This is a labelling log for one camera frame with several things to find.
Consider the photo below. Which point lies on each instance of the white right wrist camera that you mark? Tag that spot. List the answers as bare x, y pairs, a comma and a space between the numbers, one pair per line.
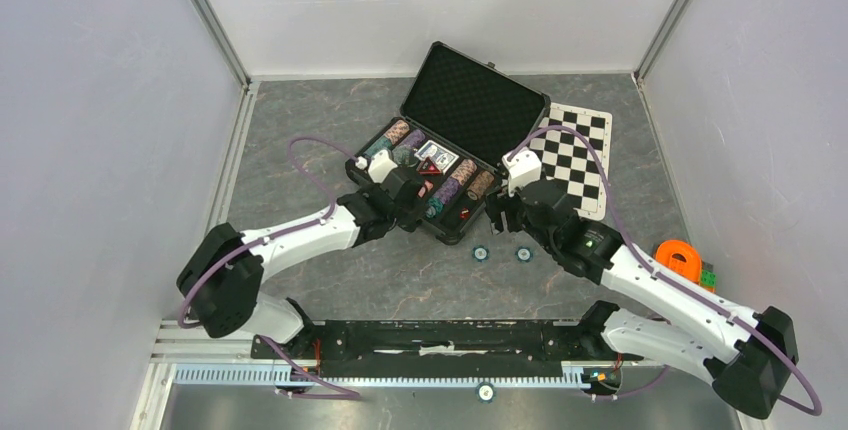
523, 167

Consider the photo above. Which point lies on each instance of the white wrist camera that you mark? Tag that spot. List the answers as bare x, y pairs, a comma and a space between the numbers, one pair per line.
378, 166
523, 167

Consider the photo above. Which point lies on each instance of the brown poker chip stack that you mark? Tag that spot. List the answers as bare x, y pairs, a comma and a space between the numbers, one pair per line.
479, 185

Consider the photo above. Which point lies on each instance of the pink poker chip stack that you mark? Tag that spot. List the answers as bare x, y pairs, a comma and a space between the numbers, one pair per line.
396, 131

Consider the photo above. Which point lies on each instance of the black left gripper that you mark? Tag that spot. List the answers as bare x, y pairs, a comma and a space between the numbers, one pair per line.
417, 211

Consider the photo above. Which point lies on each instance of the green yellow blue chip stack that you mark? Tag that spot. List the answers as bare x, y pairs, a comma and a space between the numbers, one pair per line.
403, 156

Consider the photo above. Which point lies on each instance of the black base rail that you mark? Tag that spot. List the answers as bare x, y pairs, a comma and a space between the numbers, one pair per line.
447, 348

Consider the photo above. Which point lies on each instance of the black poker case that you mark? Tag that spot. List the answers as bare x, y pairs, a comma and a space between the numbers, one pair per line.
475, 111

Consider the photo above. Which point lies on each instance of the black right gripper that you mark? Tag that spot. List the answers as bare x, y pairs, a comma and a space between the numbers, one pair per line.
499, 202

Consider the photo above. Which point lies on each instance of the purple poker chip stack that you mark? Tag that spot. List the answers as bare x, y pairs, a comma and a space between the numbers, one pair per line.
412, 141

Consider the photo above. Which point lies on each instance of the blue playing card deck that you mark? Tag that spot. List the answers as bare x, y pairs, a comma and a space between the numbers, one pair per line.
441, 156

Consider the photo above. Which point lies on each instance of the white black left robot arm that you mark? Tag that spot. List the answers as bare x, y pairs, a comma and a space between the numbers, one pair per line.
221, 283

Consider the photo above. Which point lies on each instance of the black red all-in triangle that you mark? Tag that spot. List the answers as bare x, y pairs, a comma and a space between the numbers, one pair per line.
427, 167

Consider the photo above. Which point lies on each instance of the orange blue poker chip stack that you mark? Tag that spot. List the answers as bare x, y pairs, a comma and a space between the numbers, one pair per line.
464, 171

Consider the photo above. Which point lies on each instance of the red playing card deck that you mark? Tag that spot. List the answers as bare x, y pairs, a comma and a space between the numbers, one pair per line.
425, 189

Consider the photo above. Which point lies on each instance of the teal poker chip stack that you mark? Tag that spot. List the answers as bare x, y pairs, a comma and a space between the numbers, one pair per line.
382, 143

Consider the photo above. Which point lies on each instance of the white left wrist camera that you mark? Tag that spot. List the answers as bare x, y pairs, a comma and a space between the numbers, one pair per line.
378, 166

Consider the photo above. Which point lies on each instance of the black white chessboard mat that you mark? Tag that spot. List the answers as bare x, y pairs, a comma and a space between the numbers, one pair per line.
566, 158

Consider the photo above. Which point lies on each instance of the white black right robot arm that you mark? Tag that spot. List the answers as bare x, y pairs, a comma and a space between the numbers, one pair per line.
746, 356

